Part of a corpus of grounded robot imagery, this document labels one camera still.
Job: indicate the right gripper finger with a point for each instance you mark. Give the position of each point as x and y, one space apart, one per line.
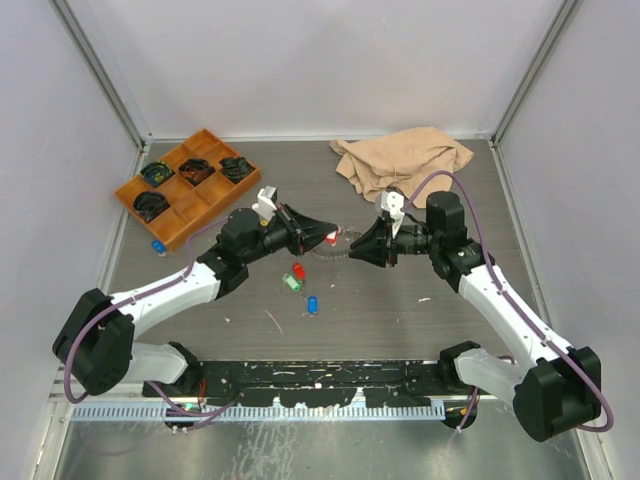
373 238
377 256

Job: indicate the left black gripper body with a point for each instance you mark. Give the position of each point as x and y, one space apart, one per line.
286 225

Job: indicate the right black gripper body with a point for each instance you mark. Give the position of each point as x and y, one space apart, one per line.
397 244

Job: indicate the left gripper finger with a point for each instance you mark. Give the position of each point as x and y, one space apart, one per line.
313 237
312 226

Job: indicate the large metal keyring strip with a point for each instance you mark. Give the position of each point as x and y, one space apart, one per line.
340 251

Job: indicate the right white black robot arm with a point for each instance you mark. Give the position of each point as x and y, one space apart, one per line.
551 386

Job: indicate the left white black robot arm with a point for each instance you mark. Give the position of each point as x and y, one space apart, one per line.
98 345

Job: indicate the red tag key on table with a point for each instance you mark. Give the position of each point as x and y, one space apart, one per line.
299 271

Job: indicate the green tag key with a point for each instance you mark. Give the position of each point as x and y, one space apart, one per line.
291 282

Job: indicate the blue tag key centre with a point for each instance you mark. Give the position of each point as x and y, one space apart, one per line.
311 305

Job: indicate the dark coiled item top right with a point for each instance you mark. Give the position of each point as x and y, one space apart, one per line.
236 169

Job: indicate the dark coiled item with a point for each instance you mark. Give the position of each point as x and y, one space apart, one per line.
236 169
156 173
149 205
196 170

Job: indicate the beige crumpled cloth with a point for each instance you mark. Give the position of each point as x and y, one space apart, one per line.
401 161

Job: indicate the dark coiled item top middle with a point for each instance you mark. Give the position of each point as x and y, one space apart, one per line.
196 170

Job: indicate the orange compartment tray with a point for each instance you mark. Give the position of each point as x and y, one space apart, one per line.
191 207

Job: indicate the blue tag key by tray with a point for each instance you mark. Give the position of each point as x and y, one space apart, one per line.
159 247

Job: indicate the dark coiled item top left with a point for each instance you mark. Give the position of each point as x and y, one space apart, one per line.
156 173

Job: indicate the dark coiled item bottom left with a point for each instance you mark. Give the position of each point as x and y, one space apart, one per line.
149 205

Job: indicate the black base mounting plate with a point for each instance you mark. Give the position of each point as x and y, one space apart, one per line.
314 384

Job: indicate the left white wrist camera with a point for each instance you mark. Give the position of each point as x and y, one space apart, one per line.
266 203

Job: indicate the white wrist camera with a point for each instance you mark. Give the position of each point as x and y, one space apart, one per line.
266 203
390 207

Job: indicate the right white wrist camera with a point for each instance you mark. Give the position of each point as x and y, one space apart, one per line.
390 207

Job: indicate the perforated metal cable rail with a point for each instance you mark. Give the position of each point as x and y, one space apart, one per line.
356 411

